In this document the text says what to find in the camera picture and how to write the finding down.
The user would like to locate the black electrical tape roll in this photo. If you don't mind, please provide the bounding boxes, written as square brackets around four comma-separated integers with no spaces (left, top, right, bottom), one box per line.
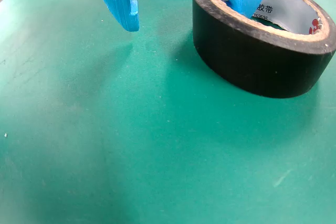
[192,0,336,99]

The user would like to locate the green work mat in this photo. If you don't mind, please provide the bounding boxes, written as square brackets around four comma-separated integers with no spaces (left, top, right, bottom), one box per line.
[0,0,336,224]

